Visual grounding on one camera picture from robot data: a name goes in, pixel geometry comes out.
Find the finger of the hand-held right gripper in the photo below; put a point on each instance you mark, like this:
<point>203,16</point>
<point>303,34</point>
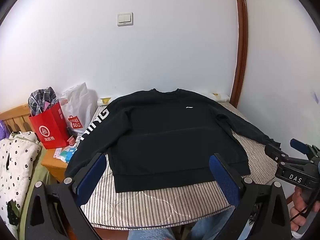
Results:
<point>298,145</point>
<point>273,152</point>

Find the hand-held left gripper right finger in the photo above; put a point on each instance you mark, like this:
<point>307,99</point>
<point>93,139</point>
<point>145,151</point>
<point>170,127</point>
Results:
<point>225,180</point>

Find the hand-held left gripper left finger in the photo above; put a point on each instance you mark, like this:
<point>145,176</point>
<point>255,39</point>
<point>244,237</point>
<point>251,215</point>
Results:
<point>92,177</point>

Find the black sweatshirt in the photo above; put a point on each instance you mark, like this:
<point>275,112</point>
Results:
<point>162,135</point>

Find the person's right hand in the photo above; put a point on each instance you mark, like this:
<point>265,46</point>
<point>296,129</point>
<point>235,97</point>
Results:
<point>297,207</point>

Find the blue and white box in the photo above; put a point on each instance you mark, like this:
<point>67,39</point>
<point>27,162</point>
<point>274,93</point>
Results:
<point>67,154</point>

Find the wooden nightstand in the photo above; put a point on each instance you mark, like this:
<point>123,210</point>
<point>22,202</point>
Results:
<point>53,165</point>

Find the small red packet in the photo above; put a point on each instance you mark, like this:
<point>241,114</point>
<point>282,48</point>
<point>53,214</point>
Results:
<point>71,141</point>

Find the pink paper card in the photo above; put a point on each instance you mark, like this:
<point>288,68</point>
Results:
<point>57,152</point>

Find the green bed sheet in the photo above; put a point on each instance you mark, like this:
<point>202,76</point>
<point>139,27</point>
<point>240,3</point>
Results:
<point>37,172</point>

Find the red paper bag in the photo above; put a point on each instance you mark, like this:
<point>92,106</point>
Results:
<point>51,127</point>

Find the striped bed mattress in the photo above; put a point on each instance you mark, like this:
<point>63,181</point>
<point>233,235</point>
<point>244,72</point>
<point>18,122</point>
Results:
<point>162,205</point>

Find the white plastic bag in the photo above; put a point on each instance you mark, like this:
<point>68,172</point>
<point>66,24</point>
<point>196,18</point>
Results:
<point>77,107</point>

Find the floral white quilt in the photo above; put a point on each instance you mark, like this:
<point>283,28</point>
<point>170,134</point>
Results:
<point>17,160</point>

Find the rolled white duck-print mat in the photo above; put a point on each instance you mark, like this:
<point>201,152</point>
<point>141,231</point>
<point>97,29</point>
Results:
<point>103,101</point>

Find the plaid cloth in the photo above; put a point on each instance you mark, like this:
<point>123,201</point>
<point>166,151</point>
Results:
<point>41,102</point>

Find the wooden headboard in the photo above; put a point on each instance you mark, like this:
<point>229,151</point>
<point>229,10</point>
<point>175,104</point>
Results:
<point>15,118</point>

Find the purple cloth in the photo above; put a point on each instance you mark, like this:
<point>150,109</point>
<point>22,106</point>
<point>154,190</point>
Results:
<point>3,130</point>

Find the brown wooden door frame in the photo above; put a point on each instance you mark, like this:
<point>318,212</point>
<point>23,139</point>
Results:
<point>242,42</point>

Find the white light switch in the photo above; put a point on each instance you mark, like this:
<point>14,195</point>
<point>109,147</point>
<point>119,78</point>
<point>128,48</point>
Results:
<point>125,19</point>

